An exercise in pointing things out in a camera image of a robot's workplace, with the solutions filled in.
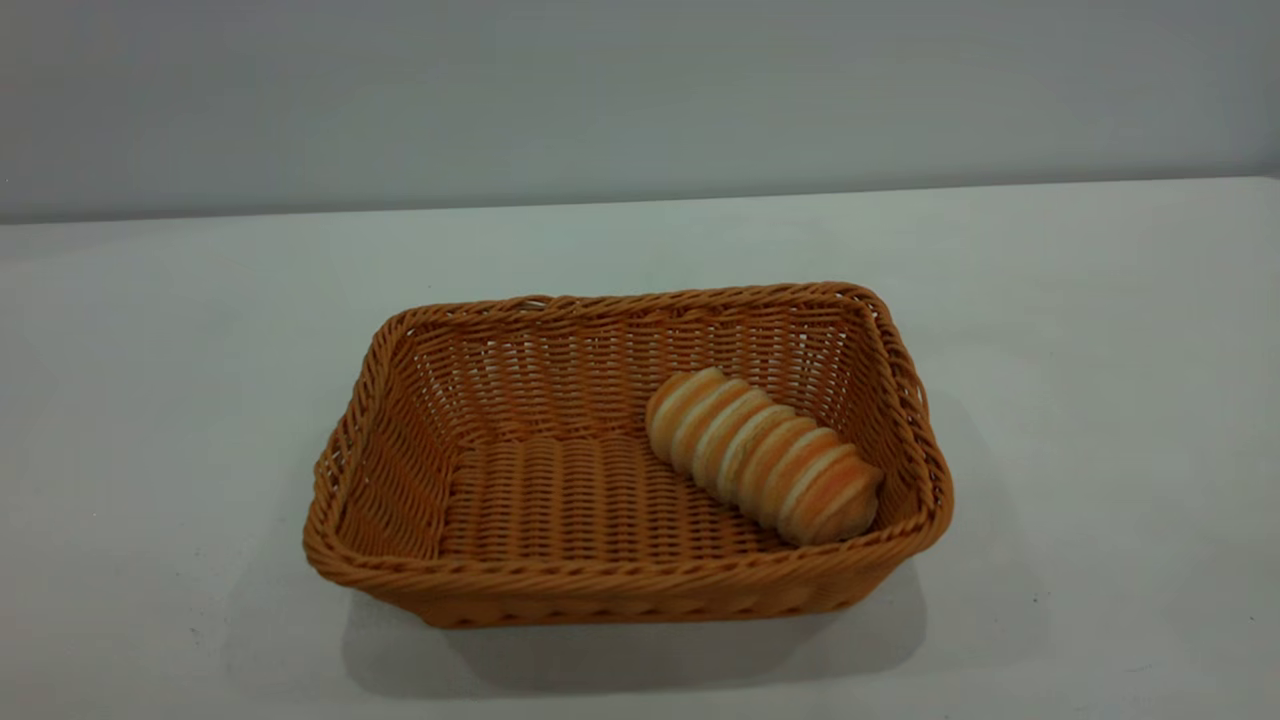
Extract orange woven wicker basket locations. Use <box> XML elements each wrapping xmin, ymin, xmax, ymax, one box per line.
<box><xmin>301</xmin><ymin>280</ymin><xmax>956</xmax><ymax>630</ymax></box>

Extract ridged long bread loaf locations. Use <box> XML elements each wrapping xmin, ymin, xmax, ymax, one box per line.
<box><xmin>644</xmin><ymin>366</ymin><xmax>886</xmax><ymax>548</ymax></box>

